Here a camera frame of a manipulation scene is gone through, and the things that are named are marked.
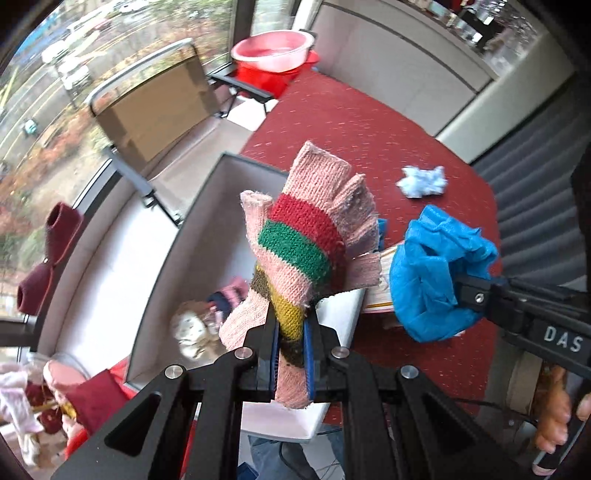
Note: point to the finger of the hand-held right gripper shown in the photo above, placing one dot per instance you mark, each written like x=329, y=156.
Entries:
x=475, y=293

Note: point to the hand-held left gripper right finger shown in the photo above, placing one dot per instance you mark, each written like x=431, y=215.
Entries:
x=310, y=364

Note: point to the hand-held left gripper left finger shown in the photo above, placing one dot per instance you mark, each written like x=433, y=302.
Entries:
x=272, y=364

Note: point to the blue cloth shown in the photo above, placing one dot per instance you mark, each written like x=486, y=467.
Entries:
x=425, y=277

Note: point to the pink and navy sock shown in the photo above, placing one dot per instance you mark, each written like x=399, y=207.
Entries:
x=228, y=293

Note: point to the striped knitted glove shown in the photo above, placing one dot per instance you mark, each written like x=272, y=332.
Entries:
x=300, y=240

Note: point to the white storage box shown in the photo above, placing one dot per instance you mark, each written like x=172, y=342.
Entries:
x=217, y=221

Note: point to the person's right hand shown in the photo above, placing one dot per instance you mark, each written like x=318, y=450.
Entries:
x=554, y=415

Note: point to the grey curtain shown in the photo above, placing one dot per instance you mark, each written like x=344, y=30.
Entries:
x=531, y=221

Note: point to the person's jeans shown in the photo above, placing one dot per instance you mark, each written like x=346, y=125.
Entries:
x=268, y=458

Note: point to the booklet under blue cloth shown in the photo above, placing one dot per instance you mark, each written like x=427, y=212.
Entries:
x=376, y=288

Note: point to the crumpled white tissue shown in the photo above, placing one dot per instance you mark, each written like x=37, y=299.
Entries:
x=422, y=181

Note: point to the maroon cloth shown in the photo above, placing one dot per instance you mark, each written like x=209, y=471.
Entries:
x=99, y=393

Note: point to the maroon sock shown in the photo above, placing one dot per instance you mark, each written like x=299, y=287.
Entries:
x=62, y=225
x=34, y=288

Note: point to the light pink cloth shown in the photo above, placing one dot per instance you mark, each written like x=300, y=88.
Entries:
x=16, y=406

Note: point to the cluttered counter shelf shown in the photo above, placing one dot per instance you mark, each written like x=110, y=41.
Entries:
x=485, y=18

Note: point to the folding chair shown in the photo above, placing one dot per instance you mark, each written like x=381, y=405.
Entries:
x=152, y=115

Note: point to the red plastic bucket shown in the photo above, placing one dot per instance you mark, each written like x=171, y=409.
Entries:
x=268, y=83

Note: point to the pink plastic basin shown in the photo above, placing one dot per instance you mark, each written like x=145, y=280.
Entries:
x=272, y=48

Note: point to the black window frame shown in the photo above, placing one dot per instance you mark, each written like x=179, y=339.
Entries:
x=242, y=32

